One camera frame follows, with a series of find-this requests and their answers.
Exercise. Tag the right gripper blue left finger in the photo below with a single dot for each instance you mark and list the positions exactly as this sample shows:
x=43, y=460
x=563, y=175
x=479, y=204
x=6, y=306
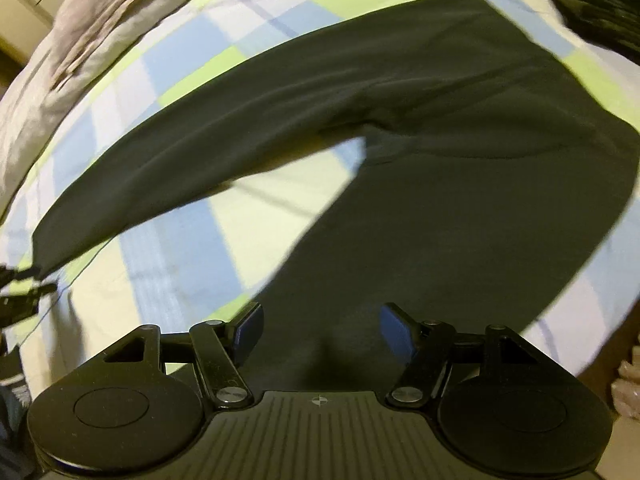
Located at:
x=220, y=348

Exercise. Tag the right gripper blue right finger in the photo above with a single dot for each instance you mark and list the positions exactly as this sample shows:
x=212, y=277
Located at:
x=423, y=348

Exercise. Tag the dark grey garment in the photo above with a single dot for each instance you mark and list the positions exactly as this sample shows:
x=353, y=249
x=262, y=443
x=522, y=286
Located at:
x=490, y=177

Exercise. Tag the checked bed sheet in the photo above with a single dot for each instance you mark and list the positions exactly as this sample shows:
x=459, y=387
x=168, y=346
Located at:
x=208, y=258

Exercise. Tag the white folded quilt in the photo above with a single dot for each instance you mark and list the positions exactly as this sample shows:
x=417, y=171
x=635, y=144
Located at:
x=87, y=37

